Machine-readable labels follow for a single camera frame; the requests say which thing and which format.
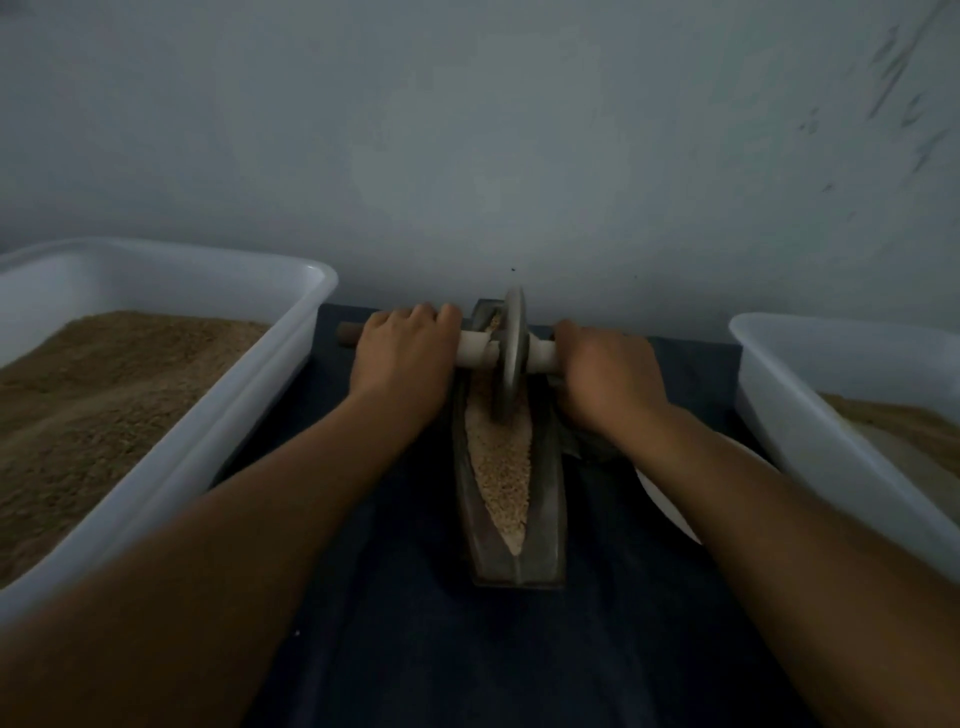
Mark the person's left hand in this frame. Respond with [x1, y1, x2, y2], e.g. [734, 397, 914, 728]
[348, 303, 465, 429]

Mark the person's right hand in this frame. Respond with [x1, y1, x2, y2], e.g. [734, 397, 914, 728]
[552, 319, 672, 447]

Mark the metal grinding wheel with handle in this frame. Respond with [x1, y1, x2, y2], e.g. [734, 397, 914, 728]
[336, 286, 561, 426]

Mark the boat-shaped metal grinding trough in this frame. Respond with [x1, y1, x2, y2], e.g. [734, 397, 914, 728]
[453, 297, 570, 590]

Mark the large brown grain heap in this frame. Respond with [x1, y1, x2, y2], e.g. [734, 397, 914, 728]
[817, 393, 960, 479]
[0, 310, 273, 590]

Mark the person's right forearm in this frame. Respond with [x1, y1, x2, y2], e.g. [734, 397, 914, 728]
[612, 411, 960, 728]

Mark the person's left forearm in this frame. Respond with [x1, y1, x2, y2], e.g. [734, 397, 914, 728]
[0, 393, 425, 728]

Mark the white round plate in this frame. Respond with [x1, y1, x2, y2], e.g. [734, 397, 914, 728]
[633, 435, 779, 545]

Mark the white plastic tub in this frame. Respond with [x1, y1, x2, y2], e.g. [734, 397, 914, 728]
[727, 312, 960, 584]
[0, 237, 339, 632]

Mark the dark blue table cloth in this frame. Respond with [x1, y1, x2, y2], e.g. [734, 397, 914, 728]
[240, 303, 812, 728]

